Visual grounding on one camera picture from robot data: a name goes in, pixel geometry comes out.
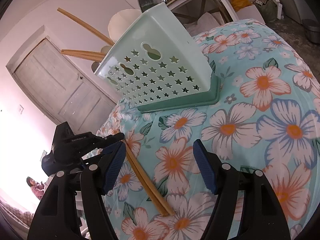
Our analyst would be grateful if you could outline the steel spoon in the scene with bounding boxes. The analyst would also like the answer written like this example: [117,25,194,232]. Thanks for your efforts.
[91,62,100,72]

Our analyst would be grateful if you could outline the wooden chopstick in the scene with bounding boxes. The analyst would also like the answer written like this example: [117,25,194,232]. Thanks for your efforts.
[122,140,175,217]
[62,53,103,62]
[60,49,106,57]
[57,8,114,46]

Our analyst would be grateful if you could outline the white rice paddle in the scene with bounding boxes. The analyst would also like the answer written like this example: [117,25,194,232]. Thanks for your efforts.
[107,9,142,42]

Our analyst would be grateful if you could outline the white door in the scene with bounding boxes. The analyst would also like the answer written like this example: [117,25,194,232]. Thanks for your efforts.
[6,38,115,134]

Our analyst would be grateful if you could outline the floral blue tablecloth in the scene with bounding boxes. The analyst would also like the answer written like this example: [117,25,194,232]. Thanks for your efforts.
[97,19,319,239]

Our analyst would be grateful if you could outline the mint green utensil holder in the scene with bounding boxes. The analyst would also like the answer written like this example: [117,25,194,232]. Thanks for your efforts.
[95,3,220,113]

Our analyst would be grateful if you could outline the white pillow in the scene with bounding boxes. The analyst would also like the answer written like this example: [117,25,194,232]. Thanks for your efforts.
[184,12,224,31]

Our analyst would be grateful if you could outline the steel trash bin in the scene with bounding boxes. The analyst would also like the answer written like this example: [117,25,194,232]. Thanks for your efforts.
[302,19,320,44]

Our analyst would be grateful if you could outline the grey refrigerator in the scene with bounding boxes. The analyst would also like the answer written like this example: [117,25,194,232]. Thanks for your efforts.
[280,0,317,24]

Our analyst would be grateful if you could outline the yellow plastic bag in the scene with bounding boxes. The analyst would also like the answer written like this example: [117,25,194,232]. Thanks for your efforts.
[230,0,252,12]

